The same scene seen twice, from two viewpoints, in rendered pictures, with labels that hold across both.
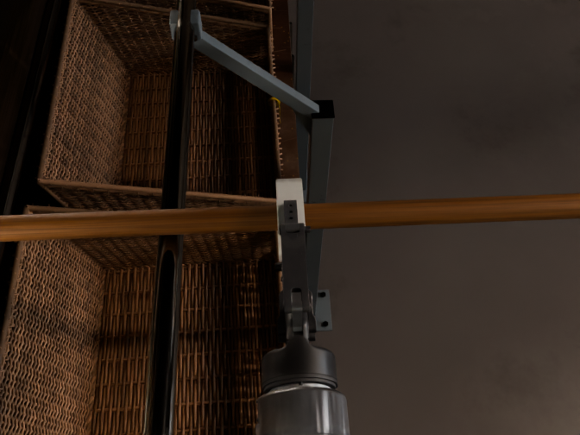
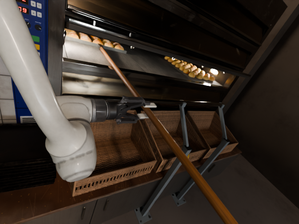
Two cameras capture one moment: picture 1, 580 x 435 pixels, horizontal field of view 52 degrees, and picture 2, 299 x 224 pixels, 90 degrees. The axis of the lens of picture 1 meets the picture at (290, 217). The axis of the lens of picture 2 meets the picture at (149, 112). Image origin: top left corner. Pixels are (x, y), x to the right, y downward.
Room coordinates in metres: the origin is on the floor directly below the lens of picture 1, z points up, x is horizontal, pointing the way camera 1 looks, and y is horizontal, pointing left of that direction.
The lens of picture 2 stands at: (-0.01, -0.50, 1.54)
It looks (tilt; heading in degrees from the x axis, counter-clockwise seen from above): 30 degrees down; 52
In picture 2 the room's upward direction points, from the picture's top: 23 degrees clockwise
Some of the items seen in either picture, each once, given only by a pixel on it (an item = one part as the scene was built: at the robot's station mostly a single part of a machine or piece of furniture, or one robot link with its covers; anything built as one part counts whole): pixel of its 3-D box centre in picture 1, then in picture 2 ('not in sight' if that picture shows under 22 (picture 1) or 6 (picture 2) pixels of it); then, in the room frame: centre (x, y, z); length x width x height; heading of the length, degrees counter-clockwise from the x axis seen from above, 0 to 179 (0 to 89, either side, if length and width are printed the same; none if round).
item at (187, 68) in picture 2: not in sight; (189, 67); (1.48, 1.00, 1.21); 0.61 x 0.48 x 0.06; 93
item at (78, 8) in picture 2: not in sight; (194, 38); (0.92, 0.54, 1.54); 1.79 x 0.11 x 0.19; 3
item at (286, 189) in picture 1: (290, 205); (149, 105); (0.36, 0.00, 1.23); 0.07 x 0.03 x 0.01; 3
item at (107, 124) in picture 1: (175, 113); (171, 136); (0.94, 0.27, 0.72); 0.56 x 0.49 x 0.28; 4
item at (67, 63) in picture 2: not in sight; (172, 80); (0.92, 0.56, 1.16); 1.80 x 0.06 x 0.04; 3
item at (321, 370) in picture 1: (297, 348); (115, 110); (0.21, -0.01, 1.19); 0.09 x 0.07 x 0.08; 3
